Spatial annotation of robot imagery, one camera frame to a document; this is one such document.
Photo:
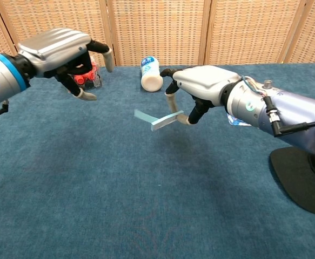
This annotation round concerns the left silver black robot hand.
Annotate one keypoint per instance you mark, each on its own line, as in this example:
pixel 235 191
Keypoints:
pixel 57 51

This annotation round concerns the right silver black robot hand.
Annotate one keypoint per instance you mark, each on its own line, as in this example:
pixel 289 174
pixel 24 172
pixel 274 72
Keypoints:
pixel 203 83

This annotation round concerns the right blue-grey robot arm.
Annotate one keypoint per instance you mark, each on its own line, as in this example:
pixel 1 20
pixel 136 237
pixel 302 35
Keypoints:
pixel 287 116

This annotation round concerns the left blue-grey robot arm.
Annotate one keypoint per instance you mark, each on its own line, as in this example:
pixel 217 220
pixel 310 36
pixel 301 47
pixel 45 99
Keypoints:
pixel 0 81

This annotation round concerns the clear box with red toy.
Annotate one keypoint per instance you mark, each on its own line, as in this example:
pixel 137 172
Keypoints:
pixel 88 79

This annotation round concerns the blue hair clip card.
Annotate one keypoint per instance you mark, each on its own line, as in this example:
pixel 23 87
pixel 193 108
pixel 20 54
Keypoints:
pixel 237 122

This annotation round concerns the white plastic bottle blue label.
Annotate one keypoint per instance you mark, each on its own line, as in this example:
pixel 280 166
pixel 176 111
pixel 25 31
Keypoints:
pixel 151 75

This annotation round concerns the woven rattan folding screen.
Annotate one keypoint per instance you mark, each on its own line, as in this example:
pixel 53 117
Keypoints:
pixel 160 29

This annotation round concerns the blue table mat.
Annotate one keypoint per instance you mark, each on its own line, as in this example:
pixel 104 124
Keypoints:
pixel 119 175

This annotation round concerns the black baseball cap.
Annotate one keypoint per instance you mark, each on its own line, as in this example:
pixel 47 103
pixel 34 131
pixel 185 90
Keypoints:
pixel 300 178

